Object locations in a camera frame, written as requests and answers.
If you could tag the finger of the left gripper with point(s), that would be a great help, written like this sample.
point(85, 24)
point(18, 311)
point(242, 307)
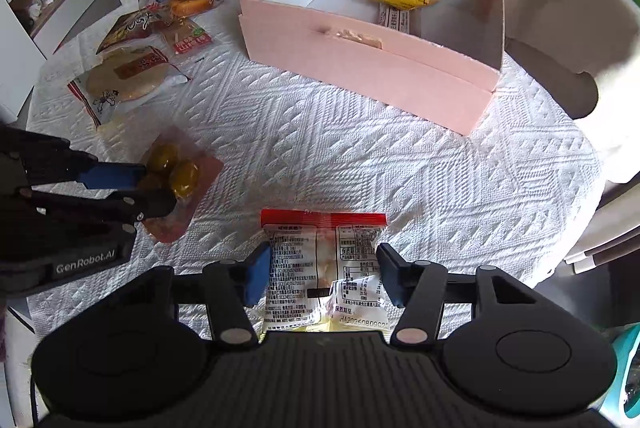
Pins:
point(120, 207)
point(113, 175)

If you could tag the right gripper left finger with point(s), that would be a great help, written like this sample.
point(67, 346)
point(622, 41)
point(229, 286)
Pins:
point(227, 288)

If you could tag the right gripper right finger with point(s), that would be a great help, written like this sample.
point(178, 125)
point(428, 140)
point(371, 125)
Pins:
point(421, 289)

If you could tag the yellow candies clear pack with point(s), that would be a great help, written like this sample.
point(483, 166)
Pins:
point(175, 162)

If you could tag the rice cracker packet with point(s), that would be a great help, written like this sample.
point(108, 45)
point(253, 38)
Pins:
point(124, 80)

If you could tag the pale puffed snack bag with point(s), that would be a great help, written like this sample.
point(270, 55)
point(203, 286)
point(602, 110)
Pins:
point(324, 274)

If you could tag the dark red snack packet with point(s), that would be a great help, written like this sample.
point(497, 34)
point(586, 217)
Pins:
point(137, 25)

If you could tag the dark small bar packet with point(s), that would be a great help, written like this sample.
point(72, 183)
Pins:
point(391, 17)

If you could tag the small red label packet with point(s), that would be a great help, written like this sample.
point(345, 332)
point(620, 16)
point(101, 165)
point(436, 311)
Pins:
point(184, 37)

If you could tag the orange bread packet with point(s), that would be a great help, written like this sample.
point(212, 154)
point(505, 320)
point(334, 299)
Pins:
point(188, 8)

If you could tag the white quilted tablecloth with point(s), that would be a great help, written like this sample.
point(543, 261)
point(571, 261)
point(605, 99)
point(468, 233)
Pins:
point(516, 193)

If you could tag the pink gift box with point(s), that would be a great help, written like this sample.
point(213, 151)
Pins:
point(445, 68)

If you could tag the white draped cloth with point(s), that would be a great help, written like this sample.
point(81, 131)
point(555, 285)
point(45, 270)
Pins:
point(601, 38)

